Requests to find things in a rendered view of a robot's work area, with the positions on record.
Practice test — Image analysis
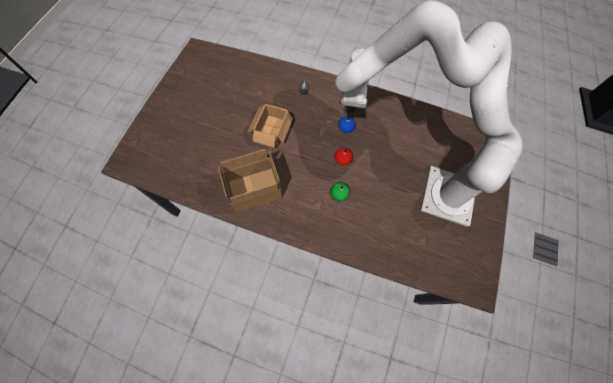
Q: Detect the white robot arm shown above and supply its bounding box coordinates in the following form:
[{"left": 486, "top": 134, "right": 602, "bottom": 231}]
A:
[{"left": 335, "top": 0, "right": 523, "bottom": 216}]

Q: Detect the red service bell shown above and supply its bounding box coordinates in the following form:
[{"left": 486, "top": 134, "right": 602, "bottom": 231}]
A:
[{"left": 334, "top": 148, "right": 353, "bottom": 165}]

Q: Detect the green bell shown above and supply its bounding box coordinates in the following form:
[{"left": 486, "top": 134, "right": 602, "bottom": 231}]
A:
[{"left": 331, "top": 183, "right": 350, "bottom": 202}]

